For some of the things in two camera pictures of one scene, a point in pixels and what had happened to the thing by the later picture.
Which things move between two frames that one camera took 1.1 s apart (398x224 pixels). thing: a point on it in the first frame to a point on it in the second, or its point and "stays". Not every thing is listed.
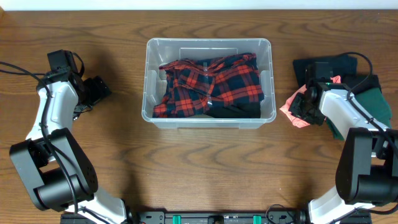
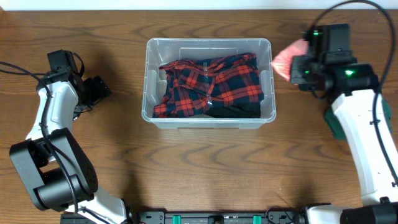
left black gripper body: x=97 y=90 stays
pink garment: x=286 y=106 to x=283 y=62
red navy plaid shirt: x=194 y=86 stays
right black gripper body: x=308 y=112 to x=308 y=71
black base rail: x=219 y=216 stays
